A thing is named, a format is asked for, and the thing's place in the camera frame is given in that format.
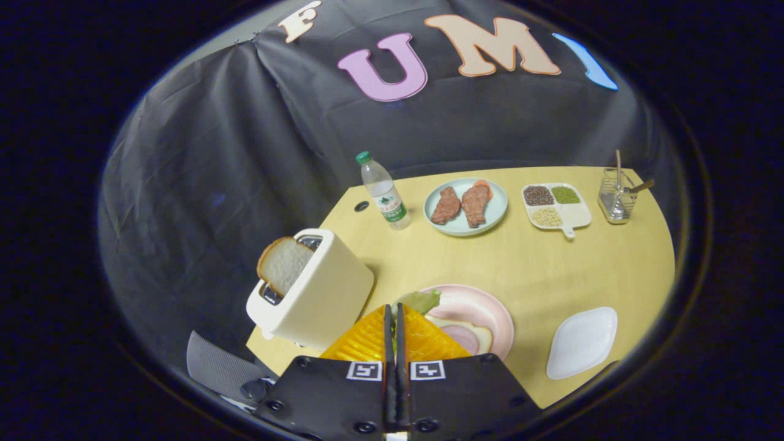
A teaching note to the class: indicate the white bread slice with crust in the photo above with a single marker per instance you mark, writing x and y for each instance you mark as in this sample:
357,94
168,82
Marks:
283,264

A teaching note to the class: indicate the thin wooden stick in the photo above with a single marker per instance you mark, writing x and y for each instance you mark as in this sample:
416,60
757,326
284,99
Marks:
618,165

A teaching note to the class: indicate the black backdrop cloth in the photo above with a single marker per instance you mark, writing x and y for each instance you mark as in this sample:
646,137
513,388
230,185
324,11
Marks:
214,171

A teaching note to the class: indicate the clear plastic water bottle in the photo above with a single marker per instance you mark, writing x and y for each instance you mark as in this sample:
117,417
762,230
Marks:
384,196

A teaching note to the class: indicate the grey chair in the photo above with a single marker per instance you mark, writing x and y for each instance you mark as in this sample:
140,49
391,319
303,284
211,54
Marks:
217,367

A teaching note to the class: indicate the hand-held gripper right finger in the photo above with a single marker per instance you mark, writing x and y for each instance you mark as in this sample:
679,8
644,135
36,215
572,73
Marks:
465,398

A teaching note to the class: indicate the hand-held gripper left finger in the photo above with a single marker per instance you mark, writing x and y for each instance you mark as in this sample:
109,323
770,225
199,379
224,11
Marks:
331,398

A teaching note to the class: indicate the pink plate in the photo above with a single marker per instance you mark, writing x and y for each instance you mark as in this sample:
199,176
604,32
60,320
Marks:
474,303

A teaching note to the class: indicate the green lettuce leaf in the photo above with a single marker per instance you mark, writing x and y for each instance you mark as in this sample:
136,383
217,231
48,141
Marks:
422,301

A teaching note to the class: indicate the flat toast slice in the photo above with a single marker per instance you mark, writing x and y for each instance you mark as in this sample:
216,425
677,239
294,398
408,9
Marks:
484,335

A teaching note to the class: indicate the white divided seasoning dish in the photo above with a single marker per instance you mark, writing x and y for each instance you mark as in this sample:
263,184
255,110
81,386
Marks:
572,211

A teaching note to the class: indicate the small white dish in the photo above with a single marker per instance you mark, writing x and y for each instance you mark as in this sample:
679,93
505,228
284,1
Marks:
582,342

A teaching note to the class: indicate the round black table grommet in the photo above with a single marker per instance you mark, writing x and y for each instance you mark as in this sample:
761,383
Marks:
361,206

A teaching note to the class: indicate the white toaster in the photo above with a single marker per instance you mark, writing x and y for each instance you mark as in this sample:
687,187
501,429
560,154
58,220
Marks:
324,294

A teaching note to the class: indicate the small wooden spoon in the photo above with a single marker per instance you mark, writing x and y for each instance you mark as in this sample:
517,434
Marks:
642,185

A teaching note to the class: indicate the brown meat piece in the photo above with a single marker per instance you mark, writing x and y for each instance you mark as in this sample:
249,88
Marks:
476,204
446,206

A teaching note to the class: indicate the pale teal plate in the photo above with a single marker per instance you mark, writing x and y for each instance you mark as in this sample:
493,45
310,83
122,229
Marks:
496,211

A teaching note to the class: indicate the pink ham slice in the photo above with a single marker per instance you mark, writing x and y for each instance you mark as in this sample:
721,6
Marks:
462,338

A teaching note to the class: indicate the clear glass jar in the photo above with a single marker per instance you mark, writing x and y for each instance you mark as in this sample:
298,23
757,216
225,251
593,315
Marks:
615,205

